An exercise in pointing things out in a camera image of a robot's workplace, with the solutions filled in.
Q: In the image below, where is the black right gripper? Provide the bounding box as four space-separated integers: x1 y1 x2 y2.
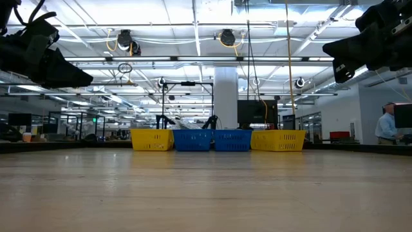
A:
323 19 412 84

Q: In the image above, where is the yellow hanging cable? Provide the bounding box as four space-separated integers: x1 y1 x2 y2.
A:
284 0 297 115

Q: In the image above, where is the black monitor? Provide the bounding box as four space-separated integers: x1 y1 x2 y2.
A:
237 99 279 130
393 103 412 129

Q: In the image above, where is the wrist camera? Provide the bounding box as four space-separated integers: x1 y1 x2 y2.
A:
19 11 61 44
355 1 400 33

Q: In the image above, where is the white building column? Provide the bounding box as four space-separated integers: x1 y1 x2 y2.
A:
214 66 239 130

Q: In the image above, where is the person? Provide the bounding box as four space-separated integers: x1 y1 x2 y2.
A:
375 102 404 146

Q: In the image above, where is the black background camera rig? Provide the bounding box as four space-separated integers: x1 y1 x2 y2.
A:
162 81 214 130

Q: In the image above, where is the yellow plastic basket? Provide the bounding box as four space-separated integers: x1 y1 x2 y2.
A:
250 130 307 152
130 128 174 151

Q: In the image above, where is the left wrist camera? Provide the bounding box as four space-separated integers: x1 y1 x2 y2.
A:
19 11 61 44

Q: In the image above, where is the black hanging cable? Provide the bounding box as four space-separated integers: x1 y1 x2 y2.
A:
245 0 252 101

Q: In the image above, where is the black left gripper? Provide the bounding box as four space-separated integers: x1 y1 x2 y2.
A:
0 34 95 90

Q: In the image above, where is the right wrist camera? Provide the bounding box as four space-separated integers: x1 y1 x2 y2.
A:
355 1 400 33

